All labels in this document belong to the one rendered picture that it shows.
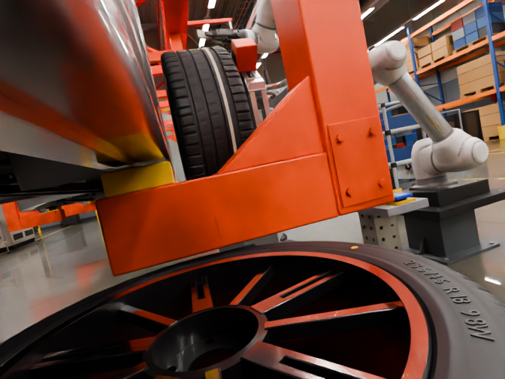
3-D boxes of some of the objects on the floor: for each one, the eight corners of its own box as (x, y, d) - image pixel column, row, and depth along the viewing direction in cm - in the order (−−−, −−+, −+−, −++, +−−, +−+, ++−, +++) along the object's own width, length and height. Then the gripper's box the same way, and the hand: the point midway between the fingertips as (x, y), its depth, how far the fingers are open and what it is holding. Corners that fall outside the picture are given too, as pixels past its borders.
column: (375, 305, 128) (357, 209, 125) (395, 298, 130) (378, 204, 128) (391, 315, 118) (372, 211, 116) (412, 307, 121) (394, 205, 118)
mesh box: (420, 157, 883) (414, 124, 876) (441, 152, 907) (436, 119, 901) (461, 152, 763) (454, 113, 756) (485, 146, 787) (478, 109, 781)
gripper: (252, 40, 134) (206, 34, 119) (235, 54, 144) (191, 50, 129) (248, 24, 133) (201, 16, 119) (231, 38, 144) (187, 32, 129)
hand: (204, 34), depth 126 cm, fingers closed
